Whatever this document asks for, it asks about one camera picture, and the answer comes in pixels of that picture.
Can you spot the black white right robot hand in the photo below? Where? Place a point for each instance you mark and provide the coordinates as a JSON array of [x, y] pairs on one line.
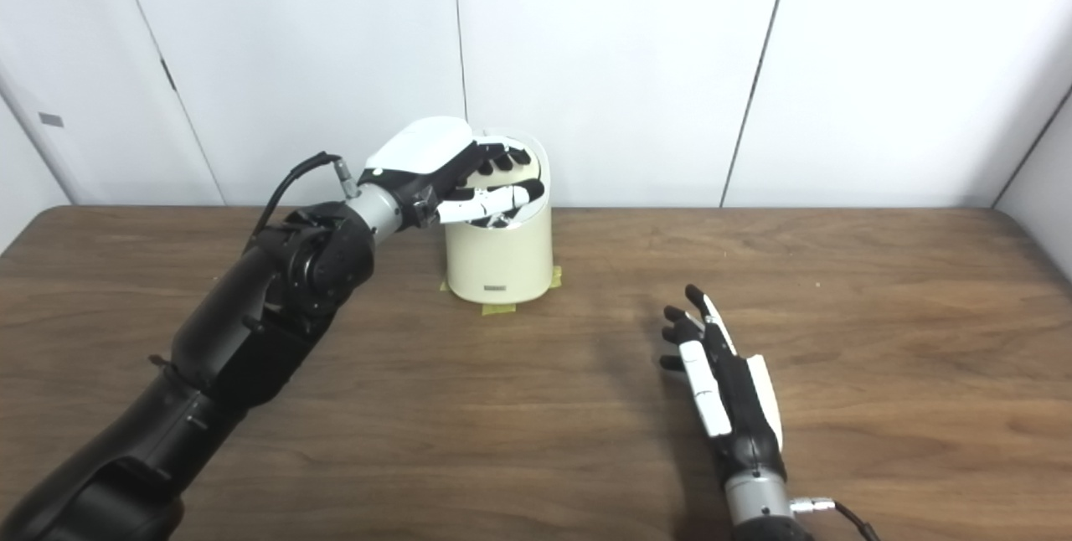
[[741, 407]]

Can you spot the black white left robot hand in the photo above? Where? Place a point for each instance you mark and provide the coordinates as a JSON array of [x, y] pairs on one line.
[[419, 147]]

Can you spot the cream-colored lidded bin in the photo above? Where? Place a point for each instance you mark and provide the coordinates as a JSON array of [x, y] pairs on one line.
[[498, 260]]

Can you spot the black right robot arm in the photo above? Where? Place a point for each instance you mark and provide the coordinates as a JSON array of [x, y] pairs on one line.
[[762, 512]]

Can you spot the black wall panel hinge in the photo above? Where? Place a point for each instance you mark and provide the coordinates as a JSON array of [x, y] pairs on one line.
[[167, 74]]

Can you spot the grey wall label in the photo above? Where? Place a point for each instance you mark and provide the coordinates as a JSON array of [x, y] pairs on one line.
[[51, 119]]

